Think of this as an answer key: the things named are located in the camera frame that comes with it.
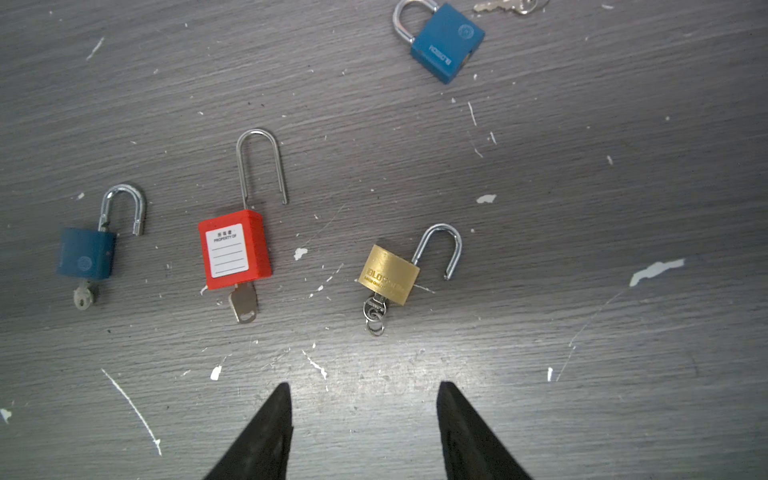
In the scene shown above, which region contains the small dark blue padlock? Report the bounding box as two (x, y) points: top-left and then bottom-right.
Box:
(57, 183), (147, 311)

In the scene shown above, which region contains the brass padlock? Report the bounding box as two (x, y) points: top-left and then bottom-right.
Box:
(358, 223), (463, 336)

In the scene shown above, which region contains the red safety padlock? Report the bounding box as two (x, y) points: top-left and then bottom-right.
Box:
(198, 128), (289, 324)

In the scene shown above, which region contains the silver loose key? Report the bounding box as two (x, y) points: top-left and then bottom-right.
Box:
(473, 0), (549, 16)

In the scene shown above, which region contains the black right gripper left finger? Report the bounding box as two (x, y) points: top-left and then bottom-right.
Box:
(204, 382), (293, 480)

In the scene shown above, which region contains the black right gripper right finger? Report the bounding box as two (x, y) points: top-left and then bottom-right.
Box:
(437, 381), (532, 480)

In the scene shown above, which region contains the blue padlock with key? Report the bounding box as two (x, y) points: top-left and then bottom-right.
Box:
(392, 0), (485, 84)

